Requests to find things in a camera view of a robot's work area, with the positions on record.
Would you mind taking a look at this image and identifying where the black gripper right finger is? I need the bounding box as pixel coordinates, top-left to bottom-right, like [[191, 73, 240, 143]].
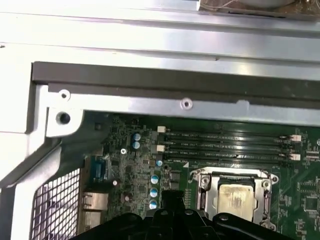
[[173, 190, 298, 240]]

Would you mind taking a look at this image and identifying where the silver-topped green CPU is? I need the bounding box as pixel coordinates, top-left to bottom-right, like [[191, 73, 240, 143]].
[[217, 183, 259, 223]]

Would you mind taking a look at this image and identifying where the green motherboard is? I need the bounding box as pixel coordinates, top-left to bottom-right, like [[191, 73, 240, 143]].
[[82, 113, 320, 240]]

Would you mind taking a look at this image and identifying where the black RAM slot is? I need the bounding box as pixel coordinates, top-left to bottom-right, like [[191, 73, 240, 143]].
[[164, 153, 294, 164], [163, 138, 294, 150], [156, 144, 302, 161], [157, 126, 302, 142]]

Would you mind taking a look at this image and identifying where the silver port block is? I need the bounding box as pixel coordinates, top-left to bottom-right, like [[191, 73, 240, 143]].
[[80, 191, 109, 227]]

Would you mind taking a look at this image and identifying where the grey metal PC case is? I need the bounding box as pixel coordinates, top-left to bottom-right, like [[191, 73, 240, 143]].
[[0, 61, 320, 240]]

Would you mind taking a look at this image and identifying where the CPU socket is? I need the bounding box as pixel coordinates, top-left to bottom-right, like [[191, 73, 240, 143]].
[[189, 168, 280, 225]]

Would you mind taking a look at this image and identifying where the metal socket cover frame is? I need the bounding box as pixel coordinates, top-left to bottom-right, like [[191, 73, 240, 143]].
[[199, 171, 273, 222]]

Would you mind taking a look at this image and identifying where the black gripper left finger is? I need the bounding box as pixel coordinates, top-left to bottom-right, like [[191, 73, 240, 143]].
[[72, 190, 175, 240]]

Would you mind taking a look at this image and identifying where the metal wire locking lever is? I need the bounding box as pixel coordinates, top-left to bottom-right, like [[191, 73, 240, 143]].
[[190, 168, 273, 182]]

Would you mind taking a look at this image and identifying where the blue serial port connector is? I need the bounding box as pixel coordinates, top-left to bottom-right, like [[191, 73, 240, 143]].
[[84, 155, 109, 181]]

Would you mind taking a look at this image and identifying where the black square chip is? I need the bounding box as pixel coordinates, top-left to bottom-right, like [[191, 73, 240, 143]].
[[303, 196, 318, 211]]

